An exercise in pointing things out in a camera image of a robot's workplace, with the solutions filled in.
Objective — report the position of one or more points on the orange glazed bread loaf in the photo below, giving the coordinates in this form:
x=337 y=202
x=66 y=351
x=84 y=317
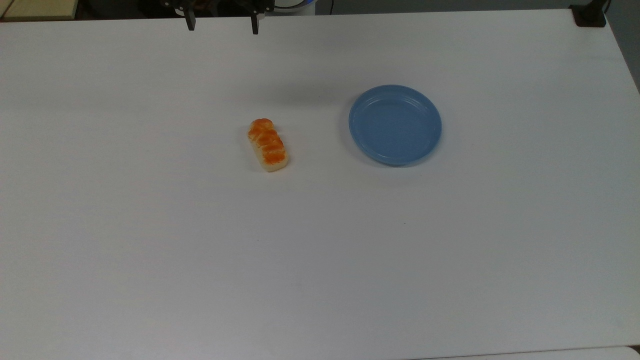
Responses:
x=268 y=145

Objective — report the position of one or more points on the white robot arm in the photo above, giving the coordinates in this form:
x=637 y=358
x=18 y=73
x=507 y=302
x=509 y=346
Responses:
x=295 y=6

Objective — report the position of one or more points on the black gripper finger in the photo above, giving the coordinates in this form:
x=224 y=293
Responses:
x=255 y=22
x=190 y=20

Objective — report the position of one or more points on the blue plastic plate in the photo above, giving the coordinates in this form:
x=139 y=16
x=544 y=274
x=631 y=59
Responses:
x=395 y=125

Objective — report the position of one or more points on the black table clamp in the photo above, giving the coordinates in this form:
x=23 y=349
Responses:
x=590 y=15

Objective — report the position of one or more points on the beige board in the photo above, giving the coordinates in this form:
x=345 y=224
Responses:
x=37 y=9

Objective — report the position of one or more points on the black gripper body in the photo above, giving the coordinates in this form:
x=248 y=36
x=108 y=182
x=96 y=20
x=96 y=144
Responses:
x=220 y=3

